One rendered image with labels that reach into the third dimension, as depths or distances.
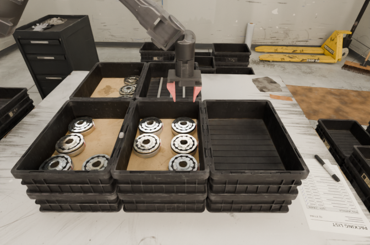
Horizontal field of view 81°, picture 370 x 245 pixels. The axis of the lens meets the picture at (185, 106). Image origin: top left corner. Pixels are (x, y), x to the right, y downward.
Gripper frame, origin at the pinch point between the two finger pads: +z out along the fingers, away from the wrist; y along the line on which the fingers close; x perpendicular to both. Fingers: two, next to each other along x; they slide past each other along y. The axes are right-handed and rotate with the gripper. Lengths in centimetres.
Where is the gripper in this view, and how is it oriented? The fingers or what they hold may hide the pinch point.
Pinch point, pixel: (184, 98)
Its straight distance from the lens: 72.3
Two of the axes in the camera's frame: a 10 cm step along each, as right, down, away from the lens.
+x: -0.1, 5.6, -8.3
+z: -0.1, 8.3, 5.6
